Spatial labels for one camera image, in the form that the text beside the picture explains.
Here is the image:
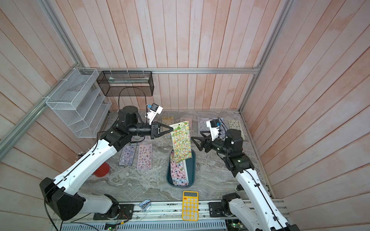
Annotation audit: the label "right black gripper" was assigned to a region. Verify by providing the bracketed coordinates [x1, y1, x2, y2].
[193, 131, 233, 159]

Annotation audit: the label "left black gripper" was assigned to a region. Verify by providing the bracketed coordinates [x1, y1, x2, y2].
[129, 120, 173, 140]

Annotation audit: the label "translucent bubble sticker sheet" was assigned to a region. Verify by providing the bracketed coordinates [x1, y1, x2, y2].
[198, 117, 210, 136]

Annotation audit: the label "yellow green animal sticker sheet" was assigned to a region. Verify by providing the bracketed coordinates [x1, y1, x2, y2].
[171, 122, 192, 163]

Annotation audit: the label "teal storage tray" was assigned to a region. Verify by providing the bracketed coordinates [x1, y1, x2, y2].
[166, 150, 196, 188]

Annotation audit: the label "pink colourful character sticker sheet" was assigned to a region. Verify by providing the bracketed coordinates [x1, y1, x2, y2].
[170, 151, 189, 187]

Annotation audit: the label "purple cartoon sticker sheet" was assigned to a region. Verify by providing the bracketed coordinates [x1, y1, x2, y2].
[119, 143, 137, 167]

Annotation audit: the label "blue penguin sticker sheet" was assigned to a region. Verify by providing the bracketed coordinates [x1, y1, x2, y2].
[217, 117, 227, 140]

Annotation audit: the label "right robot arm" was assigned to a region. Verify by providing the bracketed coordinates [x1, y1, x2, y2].
[191, 129, 299, 231]

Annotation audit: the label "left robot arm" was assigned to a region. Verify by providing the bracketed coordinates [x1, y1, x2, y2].
[40, 104, 173, 221]

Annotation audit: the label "bottom sticker sheet in tray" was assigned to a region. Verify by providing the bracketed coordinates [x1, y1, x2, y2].
[180, 117, 192, 137]

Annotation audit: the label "yellow calculator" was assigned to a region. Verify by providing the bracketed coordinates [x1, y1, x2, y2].
[182, 191, 199, 221]

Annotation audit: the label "black mesh basket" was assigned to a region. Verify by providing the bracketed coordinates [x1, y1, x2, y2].
[97, 70, 154, 97]

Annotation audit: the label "pencil holder with pencils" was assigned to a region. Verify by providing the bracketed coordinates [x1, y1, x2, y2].
[76, 152, 110, 178]

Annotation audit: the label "blue stapler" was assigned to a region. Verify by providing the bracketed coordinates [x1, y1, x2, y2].
[139, 199, 151, 212]

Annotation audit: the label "green circuit board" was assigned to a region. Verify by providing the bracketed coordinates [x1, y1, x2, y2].
[226, 219, 245, 231]

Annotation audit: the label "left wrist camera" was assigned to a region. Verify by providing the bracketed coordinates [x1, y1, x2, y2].
[145, 103, 163, 125]

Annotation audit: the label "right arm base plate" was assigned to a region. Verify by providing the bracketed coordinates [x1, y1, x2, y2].
[208, 201, 249, 218]

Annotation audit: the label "aluminium front rail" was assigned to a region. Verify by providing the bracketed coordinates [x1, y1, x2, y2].
[50, 198, 290, 223]

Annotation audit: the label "white vented cable duct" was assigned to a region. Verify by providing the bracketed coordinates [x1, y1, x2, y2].
[61, 219, 227, 231]

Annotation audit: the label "white wire mesh shelf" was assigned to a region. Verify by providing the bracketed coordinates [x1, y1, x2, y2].
[46, 68, 112, 138]

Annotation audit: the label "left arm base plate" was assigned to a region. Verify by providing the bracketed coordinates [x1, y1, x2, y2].
[93, 204, 135, 220]

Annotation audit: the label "aluminium wall rail left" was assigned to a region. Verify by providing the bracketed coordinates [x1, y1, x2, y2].
[1, 63, 82, 160]

